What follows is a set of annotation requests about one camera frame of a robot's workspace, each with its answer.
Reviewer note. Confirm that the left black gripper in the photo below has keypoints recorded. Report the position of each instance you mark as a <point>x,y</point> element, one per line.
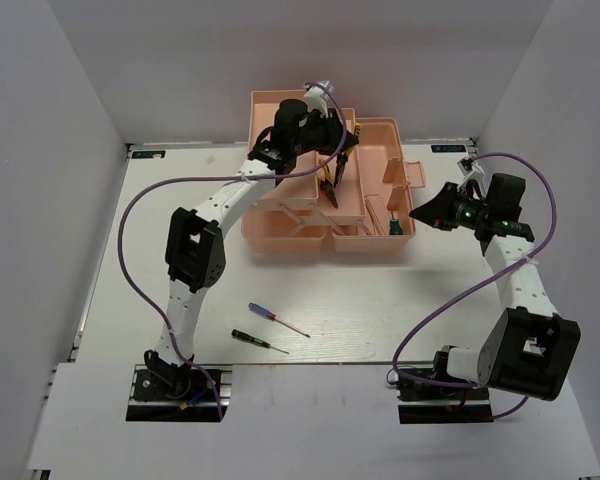
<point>334,131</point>

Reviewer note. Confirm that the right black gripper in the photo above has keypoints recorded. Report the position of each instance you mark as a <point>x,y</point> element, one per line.
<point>437,211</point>

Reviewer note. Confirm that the yellow pliers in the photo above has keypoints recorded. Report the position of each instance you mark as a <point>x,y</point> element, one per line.
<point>342,159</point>
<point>326,184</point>

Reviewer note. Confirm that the green orange screwdriver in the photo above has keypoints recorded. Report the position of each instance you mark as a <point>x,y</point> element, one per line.
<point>395,227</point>

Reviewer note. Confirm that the pink plastic toolbox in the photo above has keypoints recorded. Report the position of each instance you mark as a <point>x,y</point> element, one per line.
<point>365,210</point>

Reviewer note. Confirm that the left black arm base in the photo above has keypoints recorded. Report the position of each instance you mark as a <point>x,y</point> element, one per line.
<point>162,392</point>

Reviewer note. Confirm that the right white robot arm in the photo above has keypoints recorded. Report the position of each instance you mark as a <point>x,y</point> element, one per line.
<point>531,347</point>

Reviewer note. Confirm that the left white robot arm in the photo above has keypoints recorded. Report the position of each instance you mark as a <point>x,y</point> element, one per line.
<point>195,252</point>

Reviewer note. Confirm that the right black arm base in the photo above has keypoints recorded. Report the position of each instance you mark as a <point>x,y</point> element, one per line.
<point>423,404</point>

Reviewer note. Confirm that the left blue table label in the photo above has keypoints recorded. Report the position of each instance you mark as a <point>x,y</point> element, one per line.
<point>148,154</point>

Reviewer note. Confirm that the black precision screwdriver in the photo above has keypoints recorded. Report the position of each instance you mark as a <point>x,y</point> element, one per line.
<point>247,338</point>

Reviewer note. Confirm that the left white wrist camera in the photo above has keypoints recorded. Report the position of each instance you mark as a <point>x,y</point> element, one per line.
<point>317,95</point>

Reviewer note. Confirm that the blue handled screwdriver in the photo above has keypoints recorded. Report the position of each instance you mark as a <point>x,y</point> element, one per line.
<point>267,314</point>

